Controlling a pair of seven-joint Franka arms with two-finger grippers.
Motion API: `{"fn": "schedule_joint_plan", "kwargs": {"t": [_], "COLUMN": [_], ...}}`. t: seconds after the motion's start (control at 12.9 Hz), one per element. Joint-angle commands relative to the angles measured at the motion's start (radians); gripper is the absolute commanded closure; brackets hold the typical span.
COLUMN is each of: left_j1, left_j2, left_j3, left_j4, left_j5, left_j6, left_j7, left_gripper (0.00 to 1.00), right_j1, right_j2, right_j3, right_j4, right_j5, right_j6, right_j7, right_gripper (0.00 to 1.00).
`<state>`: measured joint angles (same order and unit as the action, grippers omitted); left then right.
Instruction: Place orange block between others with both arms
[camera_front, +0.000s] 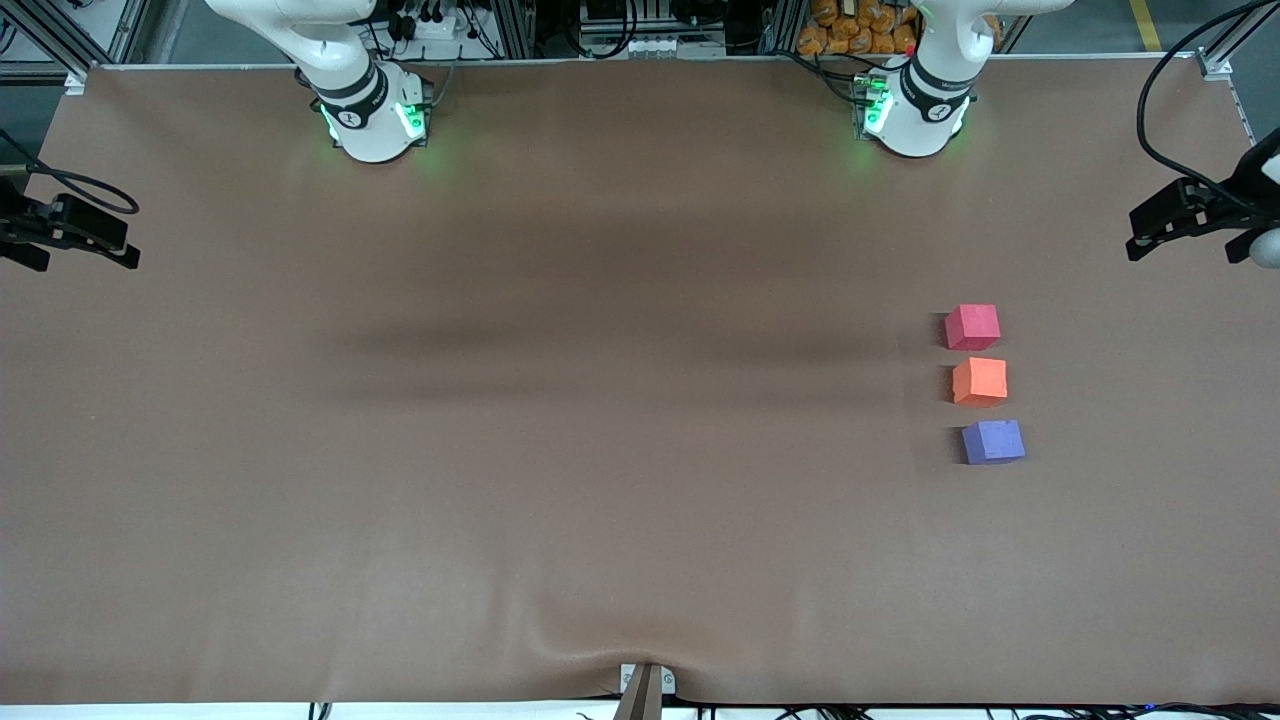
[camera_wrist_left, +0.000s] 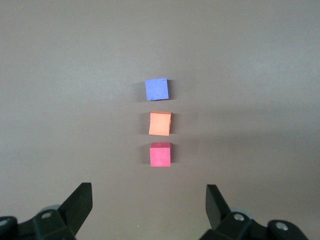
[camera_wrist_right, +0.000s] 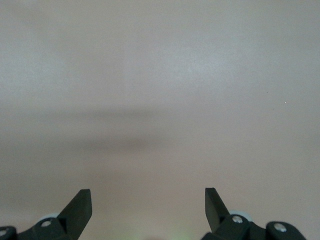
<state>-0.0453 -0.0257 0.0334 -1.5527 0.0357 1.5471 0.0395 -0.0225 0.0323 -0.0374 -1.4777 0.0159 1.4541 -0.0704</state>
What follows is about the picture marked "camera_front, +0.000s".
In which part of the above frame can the orange foam block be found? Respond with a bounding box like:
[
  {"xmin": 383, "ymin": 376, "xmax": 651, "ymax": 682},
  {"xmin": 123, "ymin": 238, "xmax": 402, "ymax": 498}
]
[{"xmin": 951, "ymin": 357, "xmax": 1009, "ymax": 408}]

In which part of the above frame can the red foam block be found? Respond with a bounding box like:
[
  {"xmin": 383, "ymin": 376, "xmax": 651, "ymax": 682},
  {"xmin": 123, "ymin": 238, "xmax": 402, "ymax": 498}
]
[{"xmin": 944, "ymin": 304, "xmax": 1002, "ymax": 352}]

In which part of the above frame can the purple foam block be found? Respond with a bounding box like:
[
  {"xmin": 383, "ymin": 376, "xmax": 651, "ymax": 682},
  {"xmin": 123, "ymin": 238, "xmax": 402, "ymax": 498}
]
[{"xmin": 961, "ymin": 419, "xmax": 1027, "ymax": 466}]

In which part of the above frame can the orange snack bags pile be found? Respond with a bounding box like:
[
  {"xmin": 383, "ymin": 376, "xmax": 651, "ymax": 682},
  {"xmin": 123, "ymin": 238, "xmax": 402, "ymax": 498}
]
[{"xmin": 797, "ymin": 0, "xmax": 919, "ymax": 57}]

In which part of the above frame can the white power strip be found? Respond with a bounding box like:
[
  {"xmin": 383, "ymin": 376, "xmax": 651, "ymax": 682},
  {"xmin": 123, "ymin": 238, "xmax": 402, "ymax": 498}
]
[{"xmin": 385, "ymin": 8, "xmax": 471, "ymax": 43}]

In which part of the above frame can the white connector block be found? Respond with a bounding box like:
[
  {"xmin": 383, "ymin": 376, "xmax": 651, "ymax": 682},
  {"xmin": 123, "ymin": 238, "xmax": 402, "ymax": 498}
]
[{"xmin": 590, "ymin": 36, "xmax": 723, "ymax": 59}]

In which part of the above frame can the brown table mat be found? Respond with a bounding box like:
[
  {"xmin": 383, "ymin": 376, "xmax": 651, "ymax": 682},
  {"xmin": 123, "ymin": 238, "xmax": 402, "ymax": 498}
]
[{"xmin": 0, "ymin": 58, "xmax": 1280, "ymax": 706}]

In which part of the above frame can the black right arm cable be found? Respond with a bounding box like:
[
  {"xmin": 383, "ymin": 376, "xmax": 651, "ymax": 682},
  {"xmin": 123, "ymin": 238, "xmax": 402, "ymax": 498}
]
[{"xmin": 0, "ymin": 130, "xmax": 140, "ymax": 217}]

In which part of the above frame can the perforated metal edge rail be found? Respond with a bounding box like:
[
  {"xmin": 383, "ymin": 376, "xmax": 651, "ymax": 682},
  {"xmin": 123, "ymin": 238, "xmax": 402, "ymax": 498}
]
[{"xmin": 1228, "ymin": 80, "xmax": 1259, "ymax": 146}]

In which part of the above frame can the aluminium frame strut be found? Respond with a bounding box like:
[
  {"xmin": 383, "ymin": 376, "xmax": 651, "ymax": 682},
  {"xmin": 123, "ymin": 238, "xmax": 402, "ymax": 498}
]
[
  {"xmin": 1205, "ymin": 0, "xmax": 1280, "ymax": 66},
  {"xmin": 0, "ymin": 0, "xmax": 151, "ymax": 81}
]

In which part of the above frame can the aluminium frame post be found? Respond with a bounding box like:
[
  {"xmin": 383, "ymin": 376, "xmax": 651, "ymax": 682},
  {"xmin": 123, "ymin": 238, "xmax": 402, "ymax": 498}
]
[
  {"xmin": 760, "ymin": 0, "xmax": 806, "ymax": 56},
  {"xmin": 495, "ymin": 0, "xmax": 536, "ymax": 59}
]

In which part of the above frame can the metal clamp bracket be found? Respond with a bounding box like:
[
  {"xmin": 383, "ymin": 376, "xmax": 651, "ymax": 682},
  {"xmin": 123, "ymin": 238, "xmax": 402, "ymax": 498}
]
[{"xmin": 620, "ymin": 663, "xmax": 677, "ymax": 697}]

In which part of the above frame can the brown camera post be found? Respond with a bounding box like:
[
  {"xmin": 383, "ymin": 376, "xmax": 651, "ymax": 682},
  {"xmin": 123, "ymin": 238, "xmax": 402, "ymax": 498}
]
[{"xmin": 612, "ymin": 665, "xmax": 664, "ymax": 720}]

